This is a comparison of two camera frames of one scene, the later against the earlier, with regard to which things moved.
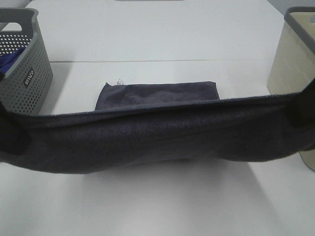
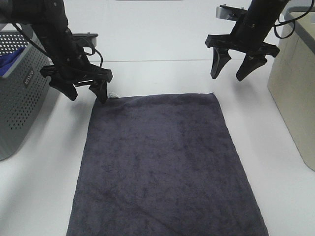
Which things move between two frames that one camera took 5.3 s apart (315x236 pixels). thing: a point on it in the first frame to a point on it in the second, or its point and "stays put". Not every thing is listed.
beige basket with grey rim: [293, 64] stays put
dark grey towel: [137, 123] to [160, 165]
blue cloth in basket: [6, 60] stays put
